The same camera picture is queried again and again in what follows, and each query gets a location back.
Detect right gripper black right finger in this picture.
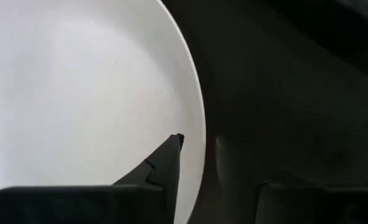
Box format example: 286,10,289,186
214,134,265,224

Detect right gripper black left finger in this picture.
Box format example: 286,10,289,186
113,133,185,224

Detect black plastic tray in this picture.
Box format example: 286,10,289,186
161,0,368,224

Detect white round plate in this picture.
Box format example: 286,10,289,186
0,0,207,224

